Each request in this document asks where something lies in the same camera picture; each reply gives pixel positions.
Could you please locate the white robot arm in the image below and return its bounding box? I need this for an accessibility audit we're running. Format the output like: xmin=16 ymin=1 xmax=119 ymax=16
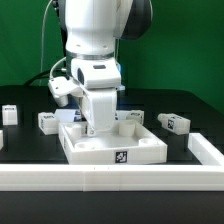
xmin=59 ymin=0 xmax=153 ymax=131

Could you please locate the black cable bundle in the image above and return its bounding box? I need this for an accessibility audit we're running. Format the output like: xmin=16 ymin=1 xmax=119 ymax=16
xmin=22 ymin=68 xmax=68 ymax=88

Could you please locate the white cable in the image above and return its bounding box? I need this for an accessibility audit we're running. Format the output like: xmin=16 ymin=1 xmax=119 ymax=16
xmin=39 ymin=0 xmax=55 ymax=86

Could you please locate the white marker tag sheet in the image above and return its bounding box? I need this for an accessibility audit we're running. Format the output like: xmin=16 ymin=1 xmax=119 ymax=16
xmin=54 ymin=109 xmax=129 ymax=123

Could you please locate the white square tabletop part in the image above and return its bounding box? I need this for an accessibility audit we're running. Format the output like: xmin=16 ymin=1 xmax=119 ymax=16
xmin=58 ymin=120 xmax=167 ymax=165

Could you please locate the white U-shaped boundary fence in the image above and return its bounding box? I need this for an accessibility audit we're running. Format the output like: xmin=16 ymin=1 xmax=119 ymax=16
xmin=0 ymin=133 xmax=224 ymax=191

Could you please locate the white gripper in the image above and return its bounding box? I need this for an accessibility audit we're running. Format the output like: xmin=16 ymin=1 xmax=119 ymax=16
xmin=71 ymin=58 xmax=121 ymax=131

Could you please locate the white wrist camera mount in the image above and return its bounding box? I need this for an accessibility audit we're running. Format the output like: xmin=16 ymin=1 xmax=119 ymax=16
xmin=48 ymin=76 xmax=83 ymax=107

